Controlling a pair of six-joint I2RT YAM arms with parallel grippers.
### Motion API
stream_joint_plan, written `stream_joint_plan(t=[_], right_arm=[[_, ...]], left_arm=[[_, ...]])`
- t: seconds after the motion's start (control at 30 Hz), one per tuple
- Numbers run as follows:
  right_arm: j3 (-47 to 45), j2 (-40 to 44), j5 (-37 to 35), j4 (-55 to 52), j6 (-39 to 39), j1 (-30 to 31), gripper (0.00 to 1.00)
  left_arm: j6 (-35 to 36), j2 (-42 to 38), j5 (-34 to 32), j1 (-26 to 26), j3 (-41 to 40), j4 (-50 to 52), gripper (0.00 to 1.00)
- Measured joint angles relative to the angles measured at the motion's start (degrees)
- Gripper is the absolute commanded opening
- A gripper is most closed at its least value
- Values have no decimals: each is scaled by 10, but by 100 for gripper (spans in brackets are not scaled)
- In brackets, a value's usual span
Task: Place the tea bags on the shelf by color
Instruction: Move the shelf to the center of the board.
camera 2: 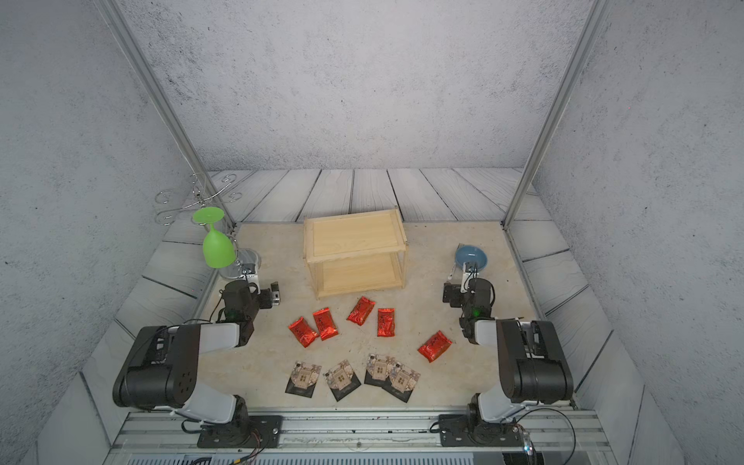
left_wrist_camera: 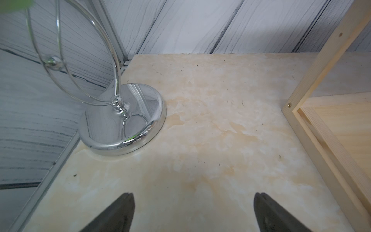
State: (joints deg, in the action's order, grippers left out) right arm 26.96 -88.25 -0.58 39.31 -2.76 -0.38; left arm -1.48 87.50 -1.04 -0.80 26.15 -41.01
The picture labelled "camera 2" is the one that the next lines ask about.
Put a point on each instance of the red tea bag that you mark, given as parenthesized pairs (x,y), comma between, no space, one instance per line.
(435,346)
(386,322)
(361,311)
(325,325)
(304,333)

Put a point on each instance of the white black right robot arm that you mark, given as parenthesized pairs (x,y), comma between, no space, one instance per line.
(533,373)

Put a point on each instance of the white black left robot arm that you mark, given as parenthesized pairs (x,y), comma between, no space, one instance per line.
(160,373)

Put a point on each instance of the black floral tea bag leftmost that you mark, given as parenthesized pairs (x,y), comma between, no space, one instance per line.
(303,379)

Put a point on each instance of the black floral tea bag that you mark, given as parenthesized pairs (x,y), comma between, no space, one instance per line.
(401,382)
(378,369)
(342,380)
(303,379)

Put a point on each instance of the black floral tea bag rightmost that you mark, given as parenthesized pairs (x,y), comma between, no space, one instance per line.
(401,382)

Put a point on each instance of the wooden two-tier shelf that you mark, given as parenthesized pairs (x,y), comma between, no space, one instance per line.
(355,253)

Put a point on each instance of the blue ceramic bowl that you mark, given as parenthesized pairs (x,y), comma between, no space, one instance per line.
(470,258)

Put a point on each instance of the green plastic wine glass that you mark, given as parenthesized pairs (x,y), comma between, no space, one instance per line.
(218,249)

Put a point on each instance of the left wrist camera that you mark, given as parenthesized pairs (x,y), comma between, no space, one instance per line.
(270,297)

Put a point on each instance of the silver wire glass rack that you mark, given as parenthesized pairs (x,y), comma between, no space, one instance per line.
(247,262)

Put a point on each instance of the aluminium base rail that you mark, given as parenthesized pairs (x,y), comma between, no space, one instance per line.
(549,435)

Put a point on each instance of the left aluminium frame post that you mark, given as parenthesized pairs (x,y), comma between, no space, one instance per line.
(165,113)

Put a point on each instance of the aluminium frame post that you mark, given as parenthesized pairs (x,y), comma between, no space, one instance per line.
(577,62)
(165,113)

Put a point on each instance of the right aluminium frame post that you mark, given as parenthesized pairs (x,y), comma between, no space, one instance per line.
(577,62)

